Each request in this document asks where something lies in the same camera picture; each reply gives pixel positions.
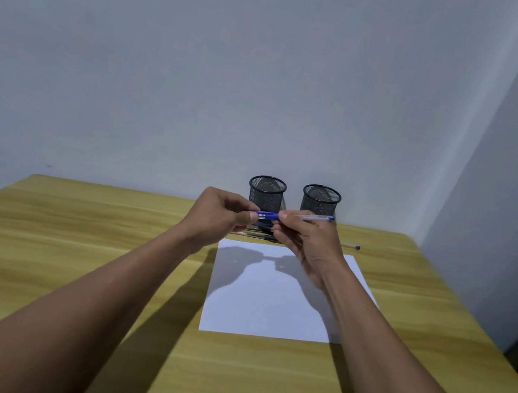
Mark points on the person's right hand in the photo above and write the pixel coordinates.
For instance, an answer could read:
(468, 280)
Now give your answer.
(318, 250)

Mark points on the white paper sheet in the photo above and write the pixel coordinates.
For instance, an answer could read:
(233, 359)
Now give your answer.
(271, 311)

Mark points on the person's left hand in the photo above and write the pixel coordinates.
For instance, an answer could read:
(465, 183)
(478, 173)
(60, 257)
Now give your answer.
(212, 221)

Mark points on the blue pen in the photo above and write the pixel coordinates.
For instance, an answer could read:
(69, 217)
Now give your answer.
(353, 246)
(314, 218)

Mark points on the person's right forearm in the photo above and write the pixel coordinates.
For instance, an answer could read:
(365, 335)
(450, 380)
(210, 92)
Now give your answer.
(397, 377)

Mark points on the black mesh pen cup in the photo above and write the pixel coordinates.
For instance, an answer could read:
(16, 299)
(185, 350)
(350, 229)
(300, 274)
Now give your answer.
(320, 202)
(266, 197)

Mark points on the person's left forearm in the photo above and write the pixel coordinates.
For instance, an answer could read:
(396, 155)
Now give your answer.
(70, 311)

